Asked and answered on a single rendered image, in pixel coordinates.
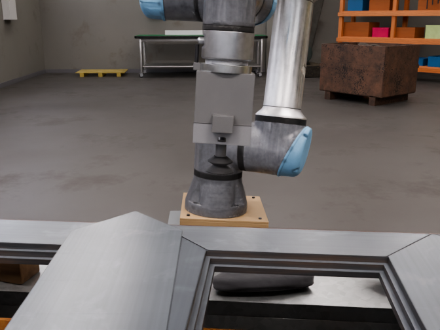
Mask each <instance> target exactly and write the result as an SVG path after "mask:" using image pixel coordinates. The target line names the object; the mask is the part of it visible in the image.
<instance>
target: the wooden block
mask: <svg viewBox="0 0 440 330"><path fill-rule="evenodd" d="M39 271H40V269H39V265H23V264H6V263H0V282H8V283H13V284H20V285H21V284H23V283H25V282H26V281H28V280H29V279H30V278H31V277H33V276H34V275H35V274H36V273H38V272H39Z"/></svg>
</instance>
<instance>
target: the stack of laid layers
mask: <svg viewBox="0 0 440 330"><path fill-rule="evenodd" d="M60 246H61V245H48V244H13V243H0V263H6V264H23V265H48V264H49V263H50V262H51V260H52V258H53V257H54V256H55V254H56V252H57V251H58V250H59V248H60ZM214 272H232V273H249V274H281V275H298V276H329V277H346V278H378V279H379V280H380V283H381V284H382V287H383V289H384V292H385V294H386V296H387V298H388V301H389V303H390V305H391V307H392V310H393V312H394V314H395V317H396V319H397V322H398V324H399V326H400V328H401V330H426V329H425V327H424V325H423V323H422V322H421V320H420V318H419V316H418V314H417V312H416V310H415V308H414V306H413V304H412V302H411V300H410V298H409V296H408V295H407V292H406V291H405V288H404V287H403V284H402V283H401V280H400V279H399V277H398V275H397V273H396V271H395V269H394V267H393V265H392V263H391V261H390V259H389V258H388V256H387V257H366V256H347V255H313V254H295V253H260V252H242V251H208V250H206V249H204V248H202V247H200V246H198V245H197V244H195V243H193V242H191V241H189V240H187V239H185V238H184V237H181V245H180V250H179V258H178V262H177V270H176V275H175V283H174V291H173V295H172V303H171V308H170V316H169V320H168V328H167V330H203V327H204V321H205V317H206V312H207V308H208V302H209V298H210V292H211V286H212V282H213V276H214Z"/></svg>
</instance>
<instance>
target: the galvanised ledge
mask: <svg viewBox="0 0 440 330"><path fill-rule="evenodd" d="M47 266H48V265H39V269H40V271H39V272H38V273H36V274H35V275H34V276H33V277H31V278H30V279H29V280H28V281H26V282H25V283H23V284H21V285H20V284H13V283H8V282H0V305H14V306H20V305H21V304H22V303H23V301H24V300H25V298H26V297H27V295H28V294H29V292H30V291H31V290H32V288H33V286H34V285H35V284H36V282H37V281H38V279H39V278H40V276H41V274H42V273H43V272H44V271H45V269H46V267H47ZM206 314H207V315H221V316H248V317H262V318H289V319H304V320H331V321H358V322H373V323H398V322H397V319H396V317H395V314H394V312H393V310H392V307H391V305H390V303H389V301H388V298H387V296H386V294H385V292H384V289H383V287H382V284H381V282H380V280H379V279H378V278H346V277H329V276H315V277H314V284H313V285H311V286H309V287H304V288H300V289H288V290H281V291H258V292H225V291H218V290H216V289H214V288H213V284H212V286H211V292H210V298H209V302H208V308H207V312H206Z"/></svg>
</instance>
